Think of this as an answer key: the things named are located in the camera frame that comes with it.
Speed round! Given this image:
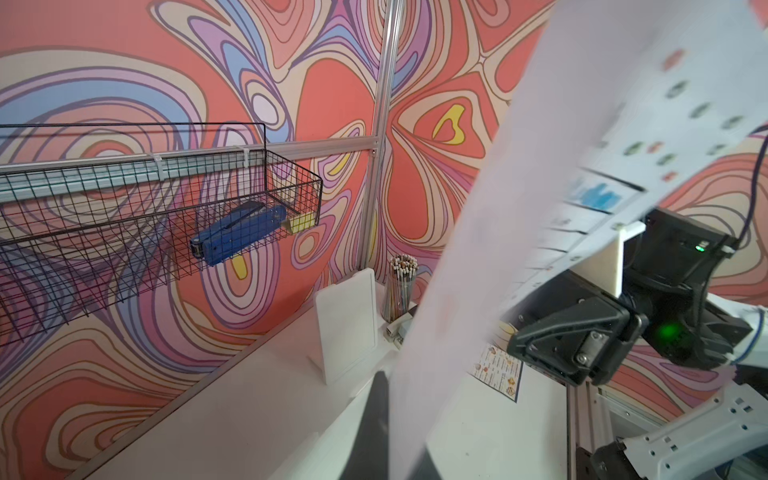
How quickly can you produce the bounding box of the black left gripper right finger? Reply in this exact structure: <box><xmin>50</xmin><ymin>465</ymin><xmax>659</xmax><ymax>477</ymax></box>
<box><xmin>413</xmin><ymin>448</ymin><xmax>442</xmax><ymax>480</ymax></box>

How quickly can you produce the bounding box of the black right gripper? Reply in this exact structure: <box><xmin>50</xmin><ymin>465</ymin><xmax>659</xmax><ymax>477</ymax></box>
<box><xmin>500</xmin><ymin>269</ymin><xmax>650</xmax><ymax>386</ymax></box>

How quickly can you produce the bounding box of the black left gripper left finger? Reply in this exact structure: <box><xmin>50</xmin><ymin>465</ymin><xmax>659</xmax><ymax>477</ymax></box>
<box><xmin>340</xmin><ymin>371</ymin><xmax>389</xmax><ymax>480</ymax></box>

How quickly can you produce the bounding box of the hand-drawn colourful menu sheet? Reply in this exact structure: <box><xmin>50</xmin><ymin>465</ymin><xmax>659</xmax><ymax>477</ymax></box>
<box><xmin>388</xmin><ymin>1</ymin><xmax>767</xmax><ymax>479</ymax></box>

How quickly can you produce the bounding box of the white board right panel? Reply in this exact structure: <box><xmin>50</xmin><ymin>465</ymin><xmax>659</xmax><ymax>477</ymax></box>
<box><xmin>309</xmin><ymin>268</ymin><xmax>379</xmax><ymax>385</ymax></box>

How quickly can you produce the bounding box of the clear pencil holder cup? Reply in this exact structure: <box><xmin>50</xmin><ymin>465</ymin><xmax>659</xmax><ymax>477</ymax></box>
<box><xmin>383</xmin><ymin>254</ymin><xmax>419</xmax><ymax>323</ymax></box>

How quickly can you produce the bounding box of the yellow item in basket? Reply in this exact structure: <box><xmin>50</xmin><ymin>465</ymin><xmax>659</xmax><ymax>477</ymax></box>
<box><xmin>284</xmin><ymin>212</ymin><xmax>316</xmax><ymax>235</ymax></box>

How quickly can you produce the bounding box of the blue stapler in basket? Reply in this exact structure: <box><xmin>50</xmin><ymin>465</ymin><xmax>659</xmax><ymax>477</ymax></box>
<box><xmin>189</xmin><ymin>201</ymin><xmax>288</xmax><ymax>266</ymax></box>

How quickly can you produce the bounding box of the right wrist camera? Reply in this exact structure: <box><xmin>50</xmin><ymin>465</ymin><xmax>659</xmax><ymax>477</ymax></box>
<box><xmin>569</xmin><ymin>221</ymin><xmax>646</xmax><ymax>298</ymax></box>

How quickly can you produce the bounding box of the black wire basket back wall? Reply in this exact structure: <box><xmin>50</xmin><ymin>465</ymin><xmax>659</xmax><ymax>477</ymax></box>
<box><xmin>1</xmin><ymin>122</ymin><xmax>325</xmax><ymax>345</ymax></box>

